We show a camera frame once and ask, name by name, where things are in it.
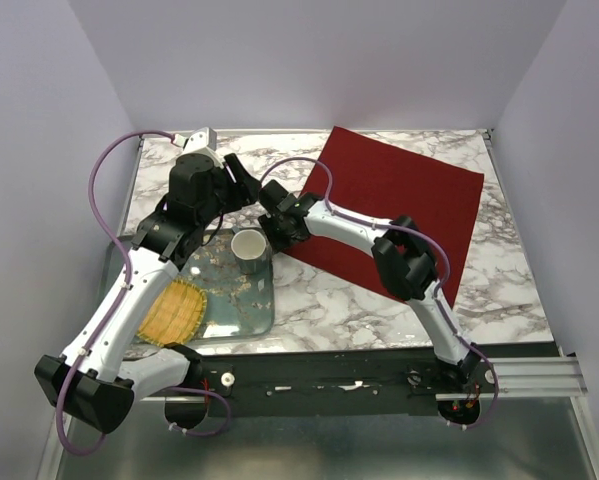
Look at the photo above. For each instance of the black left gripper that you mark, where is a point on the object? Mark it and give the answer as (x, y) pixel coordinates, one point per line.
(245, 190)

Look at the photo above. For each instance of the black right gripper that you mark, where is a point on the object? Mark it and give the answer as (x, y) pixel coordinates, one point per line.
(276, 243)

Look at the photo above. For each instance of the red cloth napkin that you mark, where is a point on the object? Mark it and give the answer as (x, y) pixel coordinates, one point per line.
(375, 179)

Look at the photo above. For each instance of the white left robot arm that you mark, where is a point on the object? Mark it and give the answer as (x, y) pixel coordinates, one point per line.
(90, 380)

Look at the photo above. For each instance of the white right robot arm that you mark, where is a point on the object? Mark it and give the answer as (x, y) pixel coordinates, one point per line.
(403, 258)

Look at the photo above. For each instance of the white cup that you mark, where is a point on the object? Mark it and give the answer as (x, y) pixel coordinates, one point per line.
(250, 250)

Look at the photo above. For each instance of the floral metal tray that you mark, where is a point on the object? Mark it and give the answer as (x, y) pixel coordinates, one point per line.
(238, 305)

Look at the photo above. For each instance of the yellow woven coaster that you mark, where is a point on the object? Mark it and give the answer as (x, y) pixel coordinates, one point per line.
(175, 316)

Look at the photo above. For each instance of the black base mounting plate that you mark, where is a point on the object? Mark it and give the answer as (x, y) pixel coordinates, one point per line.
(253, 402)

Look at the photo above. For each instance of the aluminium frame rail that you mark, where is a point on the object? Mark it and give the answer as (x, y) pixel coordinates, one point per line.
(529, 372)

